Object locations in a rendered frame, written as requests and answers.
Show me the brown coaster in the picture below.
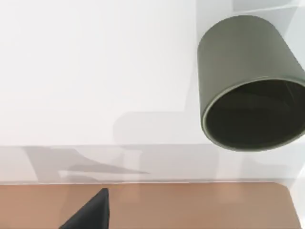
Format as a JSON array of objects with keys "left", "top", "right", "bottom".
[{"left": 0, "top": 182, "right": 303, "bottom": 229}]

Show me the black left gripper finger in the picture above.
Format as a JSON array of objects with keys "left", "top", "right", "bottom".
[{"left": 59, "top": 187, "right": 111, "bottom": 229}]

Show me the dark green cup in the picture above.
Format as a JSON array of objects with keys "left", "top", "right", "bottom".
[{"left": 197, "top": 15, "right": 305, "bottom": 152}]

